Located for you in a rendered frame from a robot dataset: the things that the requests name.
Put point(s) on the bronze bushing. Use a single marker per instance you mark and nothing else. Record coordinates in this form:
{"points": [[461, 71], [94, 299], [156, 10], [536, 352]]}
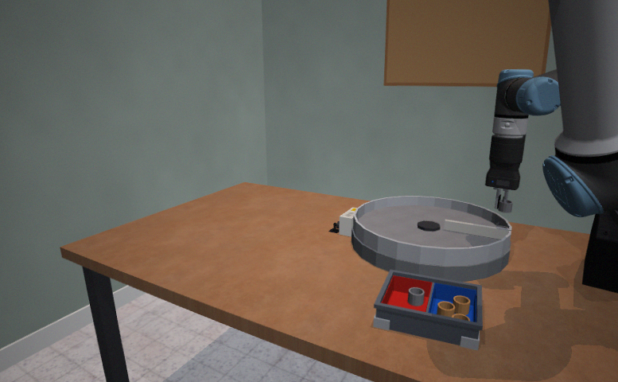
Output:
{"points": [[445, 308], [461, 307], [461, 316]]}

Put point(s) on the red and blue divided bin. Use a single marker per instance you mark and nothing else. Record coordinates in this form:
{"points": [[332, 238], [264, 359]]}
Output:
{"points": [[423, 321]]}

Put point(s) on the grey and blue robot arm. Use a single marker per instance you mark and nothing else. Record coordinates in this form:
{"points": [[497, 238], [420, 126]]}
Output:
{"points": [[585, 34]]}

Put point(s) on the grey round turntable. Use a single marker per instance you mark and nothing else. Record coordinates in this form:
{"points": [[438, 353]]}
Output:
{"points": [[391, 230]]}

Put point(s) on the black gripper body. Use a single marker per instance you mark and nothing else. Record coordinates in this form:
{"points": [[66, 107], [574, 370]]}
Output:
{"points": [[506, 147]]}

